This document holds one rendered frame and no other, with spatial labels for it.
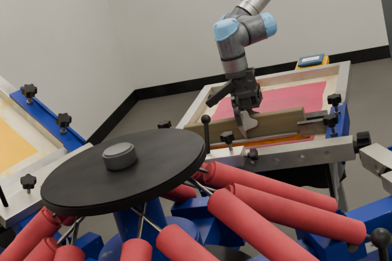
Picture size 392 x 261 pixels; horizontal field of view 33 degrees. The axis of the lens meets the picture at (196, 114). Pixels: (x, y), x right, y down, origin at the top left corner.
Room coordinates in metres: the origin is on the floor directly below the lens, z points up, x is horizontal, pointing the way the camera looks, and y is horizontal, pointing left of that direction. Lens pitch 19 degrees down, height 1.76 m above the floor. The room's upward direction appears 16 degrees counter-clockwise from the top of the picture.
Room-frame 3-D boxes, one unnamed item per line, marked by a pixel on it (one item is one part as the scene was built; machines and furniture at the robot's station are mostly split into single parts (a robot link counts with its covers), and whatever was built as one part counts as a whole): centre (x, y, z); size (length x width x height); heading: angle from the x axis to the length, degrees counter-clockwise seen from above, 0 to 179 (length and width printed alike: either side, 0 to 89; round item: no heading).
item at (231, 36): (1.92, -0.15, 1.31); 0.09 x 0.08 x 0.11; 113
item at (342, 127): (1.81, -0.39, 0.97); 0.30 x 0.05 x 0.07; 160
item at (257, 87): (1.92, -0.16, 1.15); 0.09 x 0.08 x 0.12; 70
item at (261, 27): (1.97, -0.24, 1.30); 0.11 x 0.11 x 0.08; 23
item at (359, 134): (1.59, -0.39, 1.02); 0.07 x 0.06 x 0.07; 160
